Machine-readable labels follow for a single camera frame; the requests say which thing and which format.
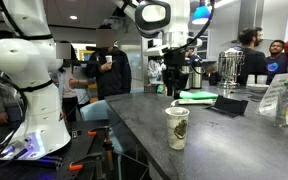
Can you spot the white paper cup with crest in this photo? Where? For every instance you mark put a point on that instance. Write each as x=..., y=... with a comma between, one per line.
x=177, y=128

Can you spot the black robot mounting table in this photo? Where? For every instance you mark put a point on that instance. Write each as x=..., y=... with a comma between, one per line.
x=80, y=146

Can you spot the bearded man in black shirt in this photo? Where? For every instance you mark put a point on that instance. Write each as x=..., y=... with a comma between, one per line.
x=252, y=61

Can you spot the round ceiling light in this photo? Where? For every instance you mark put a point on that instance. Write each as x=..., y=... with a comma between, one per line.
x=73, y=17

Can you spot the white flat booklet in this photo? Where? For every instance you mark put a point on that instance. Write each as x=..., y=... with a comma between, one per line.
x=194, y=101

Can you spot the clear plastic bottle green cap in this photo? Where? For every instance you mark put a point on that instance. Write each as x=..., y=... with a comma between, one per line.
x=284, y=106

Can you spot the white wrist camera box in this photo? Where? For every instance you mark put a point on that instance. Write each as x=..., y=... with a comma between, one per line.
x=155, y=50

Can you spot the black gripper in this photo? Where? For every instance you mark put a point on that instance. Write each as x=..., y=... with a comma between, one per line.
x=174, y=61

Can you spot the silver coffee urn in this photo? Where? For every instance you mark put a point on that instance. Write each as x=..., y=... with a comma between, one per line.
x=230, y=68

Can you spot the stack of white cups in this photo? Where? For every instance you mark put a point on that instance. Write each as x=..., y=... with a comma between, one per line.
x=256, y=79

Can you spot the clear acrylic sign stand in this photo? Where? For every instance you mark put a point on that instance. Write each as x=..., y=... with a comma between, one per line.
x=274, y=95

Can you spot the steel range hood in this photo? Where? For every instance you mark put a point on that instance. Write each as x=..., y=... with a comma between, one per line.
x=249, y=16

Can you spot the person in black hoodie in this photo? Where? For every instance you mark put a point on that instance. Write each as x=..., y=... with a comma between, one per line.
x=112, y=76

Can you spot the blue pendant lamp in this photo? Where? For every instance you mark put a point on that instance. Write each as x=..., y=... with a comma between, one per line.
x=201, y=15

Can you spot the woman in white top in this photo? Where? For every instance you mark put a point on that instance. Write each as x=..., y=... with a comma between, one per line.
x=69, y=90

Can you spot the light blue chair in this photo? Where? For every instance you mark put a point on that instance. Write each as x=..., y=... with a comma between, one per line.
x=99, y=111

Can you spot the steel thermos carafe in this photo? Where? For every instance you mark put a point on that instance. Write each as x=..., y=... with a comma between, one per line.
x=196, y=73

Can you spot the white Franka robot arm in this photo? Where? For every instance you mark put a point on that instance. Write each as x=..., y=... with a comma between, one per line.
x=34, y=100

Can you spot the yellow picture frame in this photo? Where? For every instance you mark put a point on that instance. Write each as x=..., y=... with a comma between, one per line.
x=84, y=55

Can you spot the small white drinking cup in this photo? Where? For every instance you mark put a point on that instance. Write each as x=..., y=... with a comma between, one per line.
x=108, y=59

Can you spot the man in blue shirt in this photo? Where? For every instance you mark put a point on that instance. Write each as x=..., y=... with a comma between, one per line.
x=278, y=63

